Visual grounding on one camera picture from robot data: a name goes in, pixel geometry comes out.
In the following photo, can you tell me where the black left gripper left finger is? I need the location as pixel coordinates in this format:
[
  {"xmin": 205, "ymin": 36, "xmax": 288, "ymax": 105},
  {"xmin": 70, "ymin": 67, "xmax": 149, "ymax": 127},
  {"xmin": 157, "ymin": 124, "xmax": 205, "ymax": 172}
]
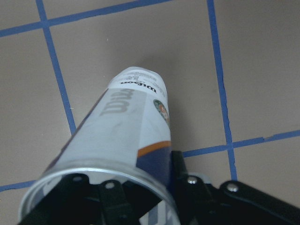
[{"xmin": 21, "ymin": 173, "xmax": 161, "ymax": 225}]

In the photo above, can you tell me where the white blue tennis ball can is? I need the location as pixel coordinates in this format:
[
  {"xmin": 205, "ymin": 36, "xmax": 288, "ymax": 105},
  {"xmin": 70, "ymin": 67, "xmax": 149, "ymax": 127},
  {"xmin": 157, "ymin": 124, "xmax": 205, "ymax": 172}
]
[{"xmin": 19, "ymin": 67, "xmax": 180, "ymax": 225}]

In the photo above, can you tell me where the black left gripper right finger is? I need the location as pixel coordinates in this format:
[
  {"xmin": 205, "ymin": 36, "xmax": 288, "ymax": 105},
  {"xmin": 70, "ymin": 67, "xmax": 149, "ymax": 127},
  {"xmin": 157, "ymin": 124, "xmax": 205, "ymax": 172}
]
[{"xmin": 172, "ymin": 150, "xmax": 214, "ymax": 225}]

